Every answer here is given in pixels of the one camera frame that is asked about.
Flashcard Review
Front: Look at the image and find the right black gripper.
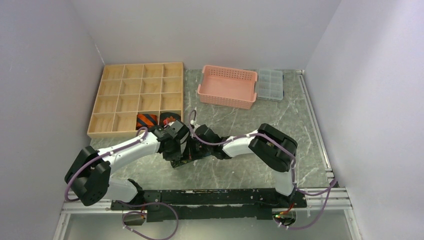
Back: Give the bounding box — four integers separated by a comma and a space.
179, 136, 213, 162

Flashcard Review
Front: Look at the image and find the blue yellow floral tie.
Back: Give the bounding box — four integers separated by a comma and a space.
170, 156, 198, 169

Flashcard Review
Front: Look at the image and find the orange navy striped tie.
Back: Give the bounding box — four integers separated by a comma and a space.
135, 113, 158, 130

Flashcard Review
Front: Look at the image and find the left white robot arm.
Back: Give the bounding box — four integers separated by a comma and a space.
64, 120, 190, 210

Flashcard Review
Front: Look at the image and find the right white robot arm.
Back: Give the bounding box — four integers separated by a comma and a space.
190, 123, 298, 208

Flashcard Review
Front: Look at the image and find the dark rolled tie orange leaf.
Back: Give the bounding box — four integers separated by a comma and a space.
159, 111, 181, 126

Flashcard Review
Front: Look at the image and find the wooden compartment tray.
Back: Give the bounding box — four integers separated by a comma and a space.
87, 62, 184, 138

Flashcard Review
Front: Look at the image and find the pink plastic basket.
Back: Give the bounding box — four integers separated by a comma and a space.
196, 65, 258, 110

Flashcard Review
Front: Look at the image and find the clear plastic organizer box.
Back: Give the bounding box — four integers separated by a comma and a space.
255, 68, 284, 101

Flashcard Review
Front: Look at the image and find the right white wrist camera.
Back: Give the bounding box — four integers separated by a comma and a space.
190, 119, 200, 131

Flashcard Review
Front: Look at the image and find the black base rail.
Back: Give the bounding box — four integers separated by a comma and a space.
110, 188, 307, 223

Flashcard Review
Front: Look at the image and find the aluminium frame rail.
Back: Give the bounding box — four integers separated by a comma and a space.
296, 70, 352, 209

